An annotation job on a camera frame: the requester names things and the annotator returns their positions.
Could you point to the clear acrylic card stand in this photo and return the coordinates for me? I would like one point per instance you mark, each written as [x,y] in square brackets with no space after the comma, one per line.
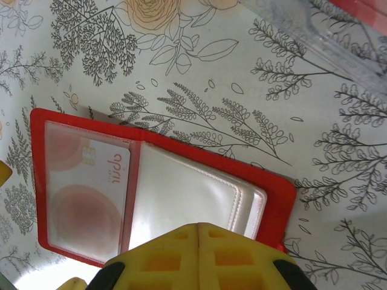
[332,45]

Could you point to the white card with red circles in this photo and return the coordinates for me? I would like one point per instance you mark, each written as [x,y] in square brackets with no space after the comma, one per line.
[90,169]
[372,15]

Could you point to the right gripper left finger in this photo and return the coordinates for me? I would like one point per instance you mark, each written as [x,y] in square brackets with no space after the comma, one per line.
[157,262]

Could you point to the red card holder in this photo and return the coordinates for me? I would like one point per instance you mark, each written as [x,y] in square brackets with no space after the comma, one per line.
[276,208]

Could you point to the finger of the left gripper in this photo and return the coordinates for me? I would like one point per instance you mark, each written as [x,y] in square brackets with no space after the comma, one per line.
[5,172]
[72,284]

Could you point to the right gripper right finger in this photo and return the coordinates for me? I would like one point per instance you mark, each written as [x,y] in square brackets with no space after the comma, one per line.
[239,262]

